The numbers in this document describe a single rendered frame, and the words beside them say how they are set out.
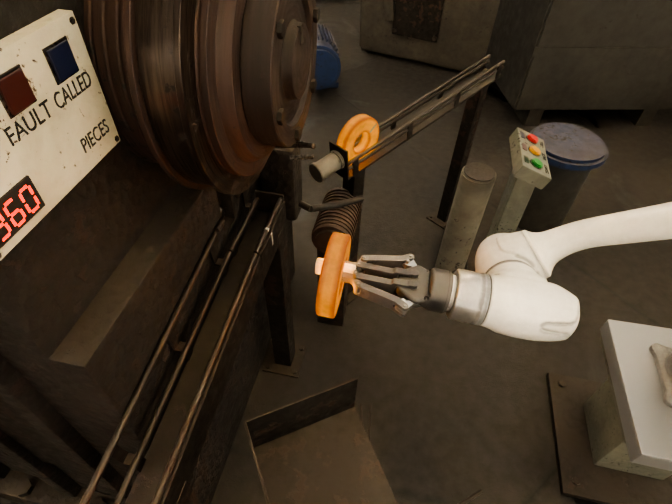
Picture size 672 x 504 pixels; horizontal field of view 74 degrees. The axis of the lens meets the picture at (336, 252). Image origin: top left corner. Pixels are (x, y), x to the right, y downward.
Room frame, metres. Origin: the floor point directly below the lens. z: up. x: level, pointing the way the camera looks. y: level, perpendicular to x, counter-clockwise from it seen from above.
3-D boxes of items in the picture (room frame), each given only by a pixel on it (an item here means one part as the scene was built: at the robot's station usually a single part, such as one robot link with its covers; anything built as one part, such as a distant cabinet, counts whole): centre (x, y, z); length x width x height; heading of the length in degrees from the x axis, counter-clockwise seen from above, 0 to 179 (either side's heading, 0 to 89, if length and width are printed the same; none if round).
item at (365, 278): (0.49, -0.09, 0.84); 0.11 x 0.01 x 0.04; 81
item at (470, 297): (0.48, -0.23, 0.83); 0.09 x 0.06 x 0.09; 170
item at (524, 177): (1.30, -0.65, 0.31); 0.24 x 0.16 x 0.62; 170
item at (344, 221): (1.06, 0.00, 0.27); 0.22 x 0.13 x 0.53; 170
